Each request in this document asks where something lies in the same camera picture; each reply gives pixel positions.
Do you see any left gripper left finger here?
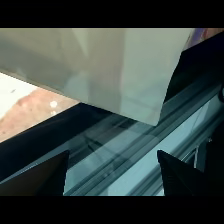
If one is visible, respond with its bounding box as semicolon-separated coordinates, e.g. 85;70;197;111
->
0;150;71;197

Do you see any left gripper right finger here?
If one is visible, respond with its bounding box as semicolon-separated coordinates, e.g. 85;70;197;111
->
156;149;208;197

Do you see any cream garment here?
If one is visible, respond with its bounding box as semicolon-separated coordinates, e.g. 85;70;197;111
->
0;28;195;127

